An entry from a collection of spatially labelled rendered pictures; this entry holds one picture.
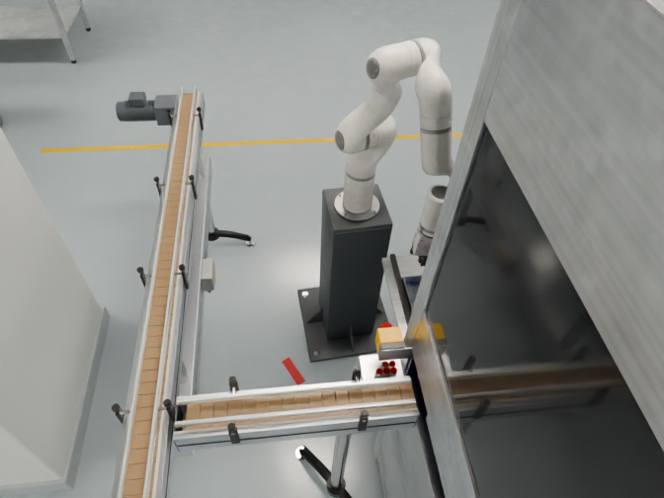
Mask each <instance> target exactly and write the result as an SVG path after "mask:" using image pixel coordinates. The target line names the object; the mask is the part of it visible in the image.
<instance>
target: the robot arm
mask: <svg viewBox="0 0 664 498"><path fill-rule="evenodd" d="M441 62H442V50H441V47H440V45H439V44H438V43H437V42H436V41H434V40H432V39H428V38H420V39H415V40H411V41H403V42H399V43H394V44H390V45H386V46H383V47H380V48H378V49H376V50H375V51H374V52H372V53H371V55H370V56H369V57H368V59H367V62H366V73H367V76H368V78H369V80H370V81H371V83H372V84H373V85H372V87H371V89H370V91H369V93H368V95H367V97H366V99H365V100H364V101H363V102H362V103H361V104H360V105H359V106H357V107H356V108H355V109H354V110H353V111H351V112H350V113H349V114H348V115H347V116H346V117H345V118H344V119H343V120H342V121H341V122H340V123H339V125H338V126H337V128H336V131H335V142H336V145H337V147H338V148H339V149H340V150H341V151H342V152H344V153H347V154H350V155H349V156H348V158H347V161H346V169H345V182H344V192H342V193H340V194H339V195H338V196H337V197H336V199H335V203H334V207H335V210H336V211H337V213H338V214H339V215H340V216H342V217H343V218H345V219H347V220H350V221H356V222H361V221H367V220H370V219H372V218H374V217H375V216H376V215H377V213H378V211H379V201H378V199H377V197H376V196H375V195H373V193H374V180H375V172H376V165H377V163H378V161H379V160H380V159H381V158H382V157H383V156H384V154H385V153H386V152H387V151H388V149H389V148H390V146H391V145H392V143H393V141H394V139H395V137H396V132H397V126H396V122H395V120H394V118H393V116H392V115H391V114H392V112H393V111H394V109H395V108H396V106H397V104H398V102H399V101H400V98H401V95H402V90H401V86H400V84H399V82H398V81H400V80H402V79H405V78H409V77H413V76H417V77H416V82H415V92H416V95H417V98H418V101H419V112H420V140H421V163H422V168H423V171H424V172H425V173H426V174H428V175H432V176H449V178H450V177H451V174H452V171H453V168H454V164H455V163H454V161H453V159H452V141H453V90H452V85H451V82H450V80H449V78H448V77H447V75H446V74H445V72H444V71H443V70H442V68H441ZM447 188H448V186H445V185H434V186H431V187H430V188H429V189H428V191H427V195H426V200H425V203H424V207H423V211H422V215H421V219H420V222H419V224H420V226H419V227H418V228H417V230H416V232H415V234H414V236H413V239H412V243H411V247H412V248H411V249H410V254H413V255H415V256H418V257H419V258H418V263H420V266H421V267H423V266H425V265H426V261H427V258H428V254H429V251H430V247H431V244H432V240H433V237H434V233H435V230H436V226H437V223H438V219H439V216H440V212H441V209H442V205H443V202H444V198H445V195H446V191H447Z"/></svg>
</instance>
